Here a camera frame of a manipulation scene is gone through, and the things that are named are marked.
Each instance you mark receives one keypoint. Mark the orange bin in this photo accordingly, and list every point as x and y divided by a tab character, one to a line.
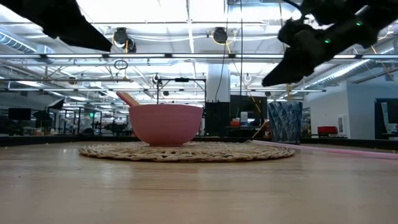
235	123

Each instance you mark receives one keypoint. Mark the grey faceted tumbler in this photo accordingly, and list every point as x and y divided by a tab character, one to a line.
284	121

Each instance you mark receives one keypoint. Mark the black cabinet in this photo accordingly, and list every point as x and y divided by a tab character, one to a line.
217	119

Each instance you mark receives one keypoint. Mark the long ceiling light strip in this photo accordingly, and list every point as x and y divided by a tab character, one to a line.
199	56

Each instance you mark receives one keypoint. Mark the black screen panel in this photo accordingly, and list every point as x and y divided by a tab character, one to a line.
248	105

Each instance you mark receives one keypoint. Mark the round woven straw placemat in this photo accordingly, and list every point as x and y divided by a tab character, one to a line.
233	152

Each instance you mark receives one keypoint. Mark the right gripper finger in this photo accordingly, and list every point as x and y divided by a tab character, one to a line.
292	68

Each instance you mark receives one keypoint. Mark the red box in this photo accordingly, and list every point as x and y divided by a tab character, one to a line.
327	130

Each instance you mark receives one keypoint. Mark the white building column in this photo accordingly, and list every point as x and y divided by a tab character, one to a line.
217	84

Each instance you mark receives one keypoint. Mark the black table frame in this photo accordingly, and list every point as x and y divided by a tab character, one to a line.
357	142

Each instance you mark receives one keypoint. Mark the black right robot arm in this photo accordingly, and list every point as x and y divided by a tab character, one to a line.
329	12

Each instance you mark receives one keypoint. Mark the pink plastic bowl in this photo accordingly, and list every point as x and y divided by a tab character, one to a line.
164	124

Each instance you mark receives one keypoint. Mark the black metal rig frame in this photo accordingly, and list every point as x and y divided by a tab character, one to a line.
182	80

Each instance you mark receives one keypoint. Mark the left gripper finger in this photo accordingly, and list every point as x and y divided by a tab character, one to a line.
87	34

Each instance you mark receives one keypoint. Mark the black monitor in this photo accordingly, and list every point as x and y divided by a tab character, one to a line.
19	114

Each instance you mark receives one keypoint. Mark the silver ventilation duct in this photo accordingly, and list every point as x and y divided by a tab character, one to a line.
342	72

